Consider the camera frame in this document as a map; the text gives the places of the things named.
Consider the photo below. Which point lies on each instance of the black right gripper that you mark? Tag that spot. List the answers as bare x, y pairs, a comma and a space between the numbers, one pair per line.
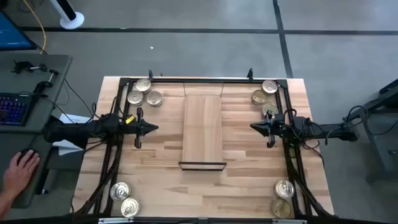
271, 129

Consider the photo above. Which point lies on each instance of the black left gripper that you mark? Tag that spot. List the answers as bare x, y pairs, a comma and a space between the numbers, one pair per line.
138, 127

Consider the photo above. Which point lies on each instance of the blue-label seafood can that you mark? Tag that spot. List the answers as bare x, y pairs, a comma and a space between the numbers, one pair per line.
143, 85
272, 106
120, 191
269, 86
135, 97
130, 207
154, 98
284, 189

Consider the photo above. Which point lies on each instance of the green-label gold seafood can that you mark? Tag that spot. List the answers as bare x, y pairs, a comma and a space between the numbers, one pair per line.
281, 208
259, 97

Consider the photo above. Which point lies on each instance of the wooden tray board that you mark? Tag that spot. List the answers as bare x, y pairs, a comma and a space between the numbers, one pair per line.
202, 130

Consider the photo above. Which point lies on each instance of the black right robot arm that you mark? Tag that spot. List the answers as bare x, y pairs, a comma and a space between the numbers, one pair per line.
329, 130

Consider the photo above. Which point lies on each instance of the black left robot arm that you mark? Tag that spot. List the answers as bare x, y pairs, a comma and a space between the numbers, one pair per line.
77, 132

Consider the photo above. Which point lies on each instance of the person's forearm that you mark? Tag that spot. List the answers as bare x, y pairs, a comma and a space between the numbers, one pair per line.
4, 203

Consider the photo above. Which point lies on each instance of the yellow gripper tag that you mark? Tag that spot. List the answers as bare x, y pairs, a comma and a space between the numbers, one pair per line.
130, 119

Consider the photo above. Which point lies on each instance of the black table edge clamp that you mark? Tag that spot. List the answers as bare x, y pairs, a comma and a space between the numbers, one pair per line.
150, 75
249, 74

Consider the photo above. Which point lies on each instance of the white paper sheet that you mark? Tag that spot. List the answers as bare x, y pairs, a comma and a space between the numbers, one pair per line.
74, 118
66, 147

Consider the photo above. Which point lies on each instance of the black desk clamp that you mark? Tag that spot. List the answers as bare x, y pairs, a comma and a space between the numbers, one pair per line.
43, 84
21, 66

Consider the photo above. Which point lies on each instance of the grey metal cart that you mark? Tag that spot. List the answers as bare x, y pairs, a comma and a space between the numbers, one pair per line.
382, 140

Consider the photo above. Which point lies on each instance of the black computer mouse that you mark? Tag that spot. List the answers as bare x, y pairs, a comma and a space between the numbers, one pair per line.
26, 153

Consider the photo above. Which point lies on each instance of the white round pole stand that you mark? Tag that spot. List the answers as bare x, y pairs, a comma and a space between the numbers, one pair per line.
73, 20

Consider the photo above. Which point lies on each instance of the backlit black keyboard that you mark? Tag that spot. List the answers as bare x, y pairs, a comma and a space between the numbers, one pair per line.
14, 109

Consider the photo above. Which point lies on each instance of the person's hand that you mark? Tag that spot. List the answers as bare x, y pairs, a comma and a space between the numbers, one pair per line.
20, 174

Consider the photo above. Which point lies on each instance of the grey side desk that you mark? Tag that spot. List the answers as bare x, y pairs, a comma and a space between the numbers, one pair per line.
18, 77

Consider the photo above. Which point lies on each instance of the computer monitor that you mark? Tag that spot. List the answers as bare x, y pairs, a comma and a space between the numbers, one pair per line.
12, 34

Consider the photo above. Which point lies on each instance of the black aluminium table frame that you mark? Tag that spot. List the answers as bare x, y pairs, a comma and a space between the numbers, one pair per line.
236, 81

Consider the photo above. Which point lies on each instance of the long silver edge bracket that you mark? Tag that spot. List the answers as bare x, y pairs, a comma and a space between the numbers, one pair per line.
115, 220
289, 221

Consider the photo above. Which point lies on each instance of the small silver edge bracket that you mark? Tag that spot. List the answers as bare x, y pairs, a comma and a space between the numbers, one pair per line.
202, 221

